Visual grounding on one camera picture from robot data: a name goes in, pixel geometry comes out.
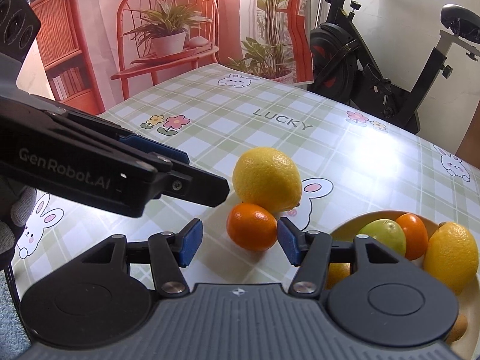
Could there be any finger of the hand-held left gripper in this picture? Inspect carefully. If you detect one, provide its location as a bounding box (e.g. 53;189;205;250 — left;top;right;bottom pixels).
64;112;190;165
149;157;230;208

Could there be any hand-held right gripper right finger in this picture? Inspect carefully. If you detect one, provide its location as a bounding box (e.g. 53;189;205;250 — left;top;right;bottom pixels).
277;217;407;298

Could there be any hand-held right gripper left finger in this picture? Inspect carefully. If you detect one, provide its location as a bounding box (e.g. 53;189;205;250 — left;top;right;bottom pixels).
79;217;205;298

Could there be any cream round plate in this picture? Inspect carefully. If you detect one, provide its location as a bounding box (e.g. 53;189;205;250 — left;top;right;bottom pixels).
325;210;479;349

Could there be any large yellow lemon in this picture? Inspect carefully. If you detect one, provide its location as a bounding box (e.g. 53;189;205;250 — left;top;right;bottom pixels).
232;147;303;212

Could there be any green apple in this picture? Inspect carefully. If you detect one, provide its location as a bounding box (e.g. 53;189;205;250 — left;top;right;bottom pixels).
356;218;407;257

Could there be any person's left hand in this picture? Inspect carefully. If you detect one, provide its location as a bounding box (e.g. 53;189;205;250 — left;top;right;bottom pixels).
0;180;38;271

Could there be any green plaid bunny tablecloth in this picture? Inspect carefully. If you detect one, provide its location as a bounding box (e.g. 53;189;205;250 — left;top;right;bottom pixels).
7;64;480;308

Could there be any black exercise bike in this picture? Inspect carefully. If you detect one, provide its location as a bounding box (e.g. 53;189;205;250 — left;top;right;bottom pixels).
309;0;480;136

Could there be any wooden board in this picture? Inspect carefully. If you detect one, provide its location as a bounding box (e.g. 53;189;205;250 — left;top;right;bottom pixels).
454;97;480;160

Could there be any pink room wall poster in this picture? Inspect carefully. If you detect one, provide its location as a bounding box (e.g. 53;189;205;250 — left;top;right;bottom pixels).
15;0;315;116

